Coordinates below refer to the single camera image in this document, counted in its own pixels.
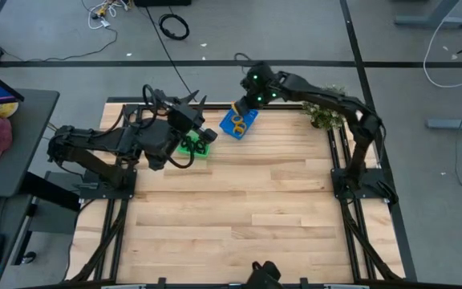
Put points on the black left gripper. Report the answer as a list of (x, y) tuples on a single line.
[(191, 120)]

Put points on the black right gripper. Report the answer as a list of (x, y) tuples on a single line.
[(246, 109)]

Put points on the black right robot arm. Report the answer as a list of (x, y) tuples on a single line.
[(327, 98)]

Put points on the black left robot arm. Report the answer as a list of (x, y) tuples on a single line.
[(94, 138)]

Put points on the blue plastic basket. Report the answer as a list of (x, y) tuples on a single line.
[(226, 126)]

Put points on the green plastic basket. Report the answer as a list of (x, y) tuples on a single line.
[(182, 151)]

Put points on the potted artificial plant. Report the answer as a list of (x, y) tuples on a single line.
[(323, 116)]

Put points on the black floor box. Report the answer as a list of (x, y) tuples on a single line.
[(163, 2)]

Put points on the black bulky object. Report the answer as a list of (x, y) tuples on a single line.
[(263, 277)]

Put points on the grey desk foot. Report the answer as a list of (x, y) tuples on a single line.
[(431, 21), (455, 123)]

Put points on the dark grey low desk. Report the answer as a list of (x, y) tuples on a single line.
[(14, 216)]

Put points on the black aluminium table frame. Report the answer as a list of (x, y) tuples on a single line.
[(219, 106)]

